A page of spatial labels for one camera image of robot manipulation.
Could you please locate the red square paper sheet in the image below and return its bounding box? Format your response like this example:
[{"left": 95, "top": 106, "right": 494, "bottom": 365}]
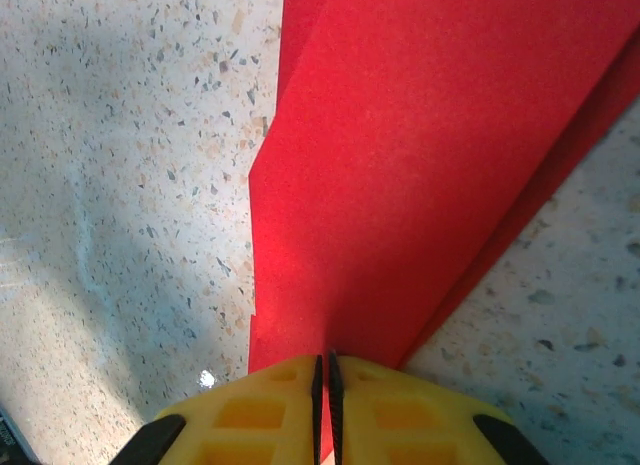
[{"left": 246, "top": 0, "right": 640, "bottom": 376}]

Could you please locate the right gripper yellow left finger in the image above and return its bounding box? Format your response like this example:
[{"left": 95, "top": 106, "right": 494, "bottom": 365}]
[{"left": 108, "top": 353, "right": 325, "bottom": 465}]

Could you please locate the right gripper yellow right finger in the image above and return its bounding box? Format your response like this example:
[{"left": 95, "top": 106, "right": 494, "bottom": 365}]
[{"left": 327, "top": 350, "right": 552, "bottom": 465}]

